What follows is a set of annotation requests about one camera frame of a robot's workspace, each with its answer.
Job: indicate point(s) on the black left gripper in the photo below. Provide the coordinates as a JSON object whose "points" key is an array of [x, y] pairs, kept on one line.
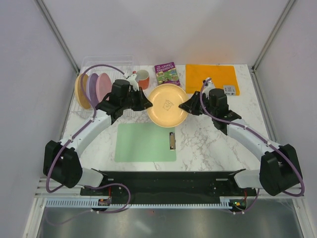
{"points": [[144, 103]]}

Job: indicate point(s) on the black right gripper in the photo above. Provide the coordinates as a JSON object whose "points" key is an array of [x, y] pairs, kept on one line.
{"points": [[190, 105]]}

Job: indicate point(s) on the yellow plate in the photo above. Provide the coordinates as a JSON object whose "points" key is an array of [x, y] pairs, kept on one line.
{"points": [[166, 100]]}

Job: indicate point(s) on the pink plate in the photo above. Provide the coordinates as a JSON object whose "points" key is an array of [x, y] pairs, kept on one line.
{"points": [[103, 86]]}

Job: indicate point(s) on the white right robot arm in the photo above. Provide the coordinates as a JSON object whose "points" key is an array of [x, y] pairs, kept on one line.
{"points": [[279, 170]]}

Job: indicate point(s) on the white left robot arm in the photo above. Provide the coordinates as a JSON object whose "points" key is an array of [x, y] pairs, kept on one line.
{"points": [[62, 159]]}

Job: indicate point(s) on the tan plate in rack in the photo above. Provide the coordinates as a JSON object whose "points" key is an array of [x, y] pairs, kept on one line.
{"points": [[79, 93]]}

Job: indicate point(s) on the orange mug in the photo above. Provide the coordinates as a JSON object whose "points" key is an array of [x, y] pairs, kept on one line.
{"points": [[143, 79]]}

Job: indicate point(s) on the purple paperback book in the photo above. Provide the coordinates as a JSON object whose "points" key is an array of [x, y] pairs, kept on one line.
{"points": [[167, 73]]}

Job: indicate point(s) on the small white label card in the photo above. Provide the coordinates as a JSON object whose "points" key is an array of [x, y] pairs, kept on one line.
{"points": [[229, 90]]}

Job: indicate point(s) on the green clipboard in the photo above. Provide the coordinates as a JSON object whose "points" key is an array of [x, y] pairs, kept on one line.
{"points": [[143, 142]]}

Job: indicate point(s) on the orange mat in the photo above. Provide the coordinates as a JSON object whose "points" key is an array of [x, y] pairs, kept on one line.
{"points": [[220, 74]]}

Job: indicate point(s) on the purple plate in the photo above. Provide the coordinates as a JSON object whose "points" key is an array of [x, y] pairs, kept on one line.
{"points": [[91, 89]]}

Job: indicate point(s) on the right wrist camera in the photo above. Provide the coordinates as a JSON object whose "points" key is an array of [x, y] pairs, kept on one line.
{"points": [[208, 84]]}

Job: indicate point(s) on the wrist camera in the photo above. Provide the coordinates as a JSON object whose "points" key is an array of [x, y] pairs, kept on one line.
{"points": [[132, 79], [208, 84]]}

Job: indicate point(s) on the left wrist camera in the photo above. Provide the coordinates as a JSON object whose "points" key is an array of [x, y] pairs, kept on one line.
{"points": [[132, 79]]}

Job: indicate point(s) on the white wire dish rack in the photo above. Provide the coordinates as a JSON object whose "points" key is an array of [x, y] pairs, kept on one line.
{"points": [[123, 62]]}

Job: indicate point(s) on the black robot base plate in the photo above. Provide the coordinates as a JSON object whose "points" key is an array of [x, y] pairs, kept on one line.
{"points": [[169, 187]]}

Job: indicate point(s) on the white slotted cable duct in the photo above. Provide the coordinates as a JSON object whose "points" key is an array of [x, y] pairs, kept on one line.
{"points": [[106, 202]]}

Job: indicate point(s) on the left aluminium frame post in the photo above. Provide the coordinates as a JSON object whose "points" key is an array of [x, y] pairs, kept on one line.
{"points": [[50, 21]]}

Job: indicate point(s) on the aluminium frame post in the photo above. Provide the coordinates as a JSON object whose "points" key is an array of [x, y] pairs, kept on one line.
{"points": [[50, 21], [273, 34]]}

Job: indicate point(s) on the right aluminium frame post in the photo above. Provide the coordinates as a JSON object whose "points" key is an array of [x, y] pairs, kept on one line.
{"points": [[273, 34]]}

